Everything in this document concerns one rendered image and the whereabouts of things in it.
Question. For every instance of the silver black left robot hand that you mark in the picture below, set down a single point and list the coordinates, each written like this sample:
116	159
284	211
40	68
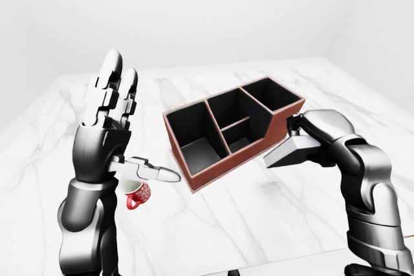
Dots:
93	150

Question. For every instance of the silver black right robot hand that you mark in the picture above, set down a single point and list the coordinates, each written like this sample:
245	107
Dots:
326	127

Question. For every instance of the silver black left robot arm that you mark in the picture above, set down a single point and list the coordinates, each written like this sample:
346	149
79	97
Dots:
81	224

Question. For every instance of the red-brown desk caddy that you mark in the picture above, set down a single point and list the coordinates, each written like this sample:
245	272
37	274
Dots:
255	146

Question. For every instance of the red and white mug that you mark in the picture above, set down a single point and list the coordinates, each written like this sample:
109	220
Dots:
140	193

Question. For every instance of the small dark shape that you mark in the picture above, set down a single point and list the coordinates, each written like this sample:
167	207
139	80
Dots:
233	273

